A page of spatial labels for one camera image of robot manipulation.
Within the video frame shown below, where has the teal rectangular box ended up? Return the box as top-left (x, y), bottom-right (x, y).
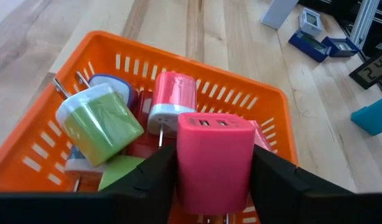
top-left (350, 93), bottom-right (382, 137)

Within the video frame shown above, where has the small black digital clock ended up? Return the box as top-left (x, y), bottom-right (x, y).
top-left (348, 49), bottom-right (382, 91)

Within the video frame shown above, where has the white digital clock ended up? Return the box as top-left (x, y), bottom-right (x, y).
top-left (298, 7), bottom-right (324, 38)

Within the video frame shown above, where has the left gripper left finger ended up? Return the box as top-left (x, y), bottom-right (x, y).
top-left (100, 144), bottom-right (178, 224)

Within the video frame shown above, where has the dark blue white charger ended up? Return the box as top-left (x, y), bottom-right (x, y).
top-left (87, 73), bottom-right (137, 110)

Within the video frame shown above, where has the white rectangular box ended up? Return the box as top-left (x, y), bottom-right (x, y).
top-left (260, 0), bottom-right (300, 31)

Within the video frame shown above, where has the pink dual USB charger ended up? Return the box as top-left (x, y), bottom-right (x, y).
top-left (176, 112), bottom-right (257, 216)

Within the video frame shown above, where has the green white wall charger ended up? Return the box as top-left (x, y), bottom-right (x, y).
top-left (52, 71), bottom-right (146, 167)
top-left (97, 154), bottom-right (147, 192)

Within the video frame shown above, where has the orange plastic basket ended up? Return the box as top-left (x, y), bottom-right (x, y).
top-left (0, 30), bottom-right (299, 224)

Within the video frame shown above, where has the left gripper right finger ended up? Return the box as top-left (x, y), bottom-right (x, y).
top-left (249, 144), bottom-right (311, 224)

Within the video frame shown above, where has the silver aluminium extrusion bar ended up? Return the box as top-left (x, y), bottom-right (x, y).
top-left (349, 0), bottom-right (381, 50)

